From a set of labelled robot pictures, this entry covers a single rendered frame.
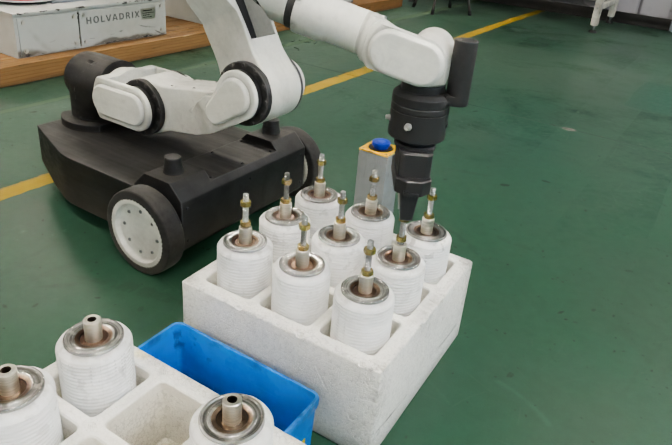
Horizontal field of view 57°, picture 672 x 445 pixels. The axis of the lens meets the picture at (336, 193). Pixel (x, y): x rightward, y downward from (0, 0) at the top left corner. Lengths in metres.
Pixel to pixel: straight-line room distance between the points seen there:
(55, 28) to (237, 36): 1.71
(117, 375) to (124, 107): 0.89
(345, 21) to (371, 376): 0.52
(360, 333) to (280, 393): 0.17
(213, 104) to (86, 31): 1.75
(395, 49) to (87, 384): 0.60
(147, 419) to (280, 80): 0.76
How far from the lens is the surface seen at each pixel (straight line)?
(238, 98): 1.35
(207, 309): 1.10
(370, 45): 0.89
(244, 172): 1.51
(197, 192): 1.41
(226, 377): 1.10
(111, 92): 1.66
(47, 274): 1.51
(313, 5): 0.93
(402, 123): 0.93
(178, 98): 1.55
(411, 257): 1.07
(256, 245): 1.06
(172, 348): 1.14
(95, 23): 3.13
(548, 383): 1.29
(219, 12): 1.40
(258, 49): 1.38
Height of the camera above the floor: 0.80
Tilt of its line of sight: 26 degrees down
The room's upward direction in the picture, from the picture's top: 5 degrees clockwise
